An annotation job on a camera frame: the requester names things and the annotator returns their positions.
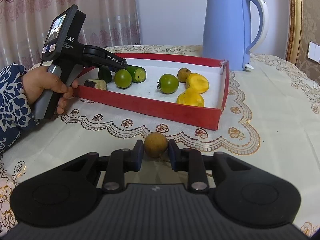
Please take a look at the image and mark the brown longan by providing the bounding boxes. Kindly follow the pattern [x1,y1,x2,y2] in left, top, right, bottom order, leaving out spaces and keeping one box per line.
[143,132,168,158]
[177,68,192,83]

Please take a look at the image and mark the red cardboard box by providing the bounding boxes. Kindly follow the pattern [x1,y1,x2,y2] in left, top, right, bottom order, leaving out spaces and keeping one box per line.
[72,52,230,131]

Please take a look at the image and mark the green tomato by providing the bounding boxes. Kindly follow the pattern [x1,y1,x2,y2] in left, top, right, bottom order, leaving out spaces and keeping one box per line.
[157,74,180,94]

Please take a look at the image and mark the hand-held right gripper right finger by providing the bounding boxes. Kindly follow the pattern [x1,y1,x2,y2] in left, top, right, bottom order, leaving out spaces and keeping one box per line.
[167,140,254,193]

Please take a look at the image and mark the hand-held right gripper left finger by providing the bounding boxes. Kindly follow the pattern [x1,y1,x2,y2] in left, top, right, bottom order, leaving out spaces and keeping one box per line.
[59,139,144,193]

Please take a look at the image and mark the eggplant piece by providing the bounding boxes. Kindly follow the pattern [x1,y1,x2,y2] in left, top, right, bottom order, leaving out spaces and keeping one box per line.
[84,79,107,91]

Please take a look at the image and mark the yellow pepper piece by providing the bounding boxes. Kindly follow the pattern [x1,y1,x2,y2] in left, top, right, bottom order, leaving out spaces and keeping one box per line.
[186,73,210,94]
[177,88,205,107]

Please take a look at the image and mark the gold wall trim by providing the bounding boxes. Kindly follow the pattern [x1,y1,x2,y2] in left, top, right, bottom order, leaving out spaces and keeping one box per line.
[287,0,304,64]

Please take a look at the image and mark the round green lime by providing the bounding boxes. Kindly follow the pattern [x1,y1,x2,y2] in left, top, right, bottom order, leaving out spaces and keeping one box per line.
[114,69,132,88]

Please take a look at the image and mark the white wall switch panel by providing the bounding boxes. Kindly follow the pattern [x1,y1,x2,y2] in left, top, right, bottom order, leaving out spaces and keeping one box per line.
[308,41,320,63]

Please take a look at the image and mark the person's left forearm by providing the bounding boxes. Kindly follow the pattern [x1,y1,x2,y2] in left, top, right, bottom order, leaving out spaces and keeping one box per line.
[0,64,42,154]

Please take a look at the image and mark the cream gold-patterned tablecloth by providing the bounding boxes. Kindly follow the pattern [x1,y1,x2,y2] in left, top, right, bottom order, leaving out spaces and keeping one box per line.
[0,44,320,240]

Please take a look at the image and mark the blue electric kettle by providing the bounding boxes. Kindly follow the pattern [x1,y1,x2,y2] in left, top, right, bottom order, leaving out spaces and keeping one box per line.
[202,0,269,71]

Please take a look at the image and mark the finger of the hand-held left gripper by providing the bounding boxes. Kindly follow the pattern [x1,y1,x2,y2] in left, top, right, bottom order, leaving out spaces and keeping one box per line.
[107,64,131,74]

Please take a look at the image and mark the pink floral curtain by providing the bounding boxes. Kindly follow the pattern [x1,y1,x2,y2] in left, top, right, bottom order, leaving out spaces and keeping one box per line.
[0,0,140,70]

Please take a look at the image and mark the green cucumber piece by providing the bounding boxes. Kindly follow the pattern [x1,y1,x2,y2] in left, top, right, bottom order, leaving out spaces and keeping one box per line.
[125,65,147,83]
[98,66,113,83]

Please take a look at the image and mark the person's left hand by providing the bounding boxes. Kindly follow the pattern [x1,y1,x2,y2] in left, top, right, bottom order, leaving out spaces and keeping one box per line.
[22,66,79,116]

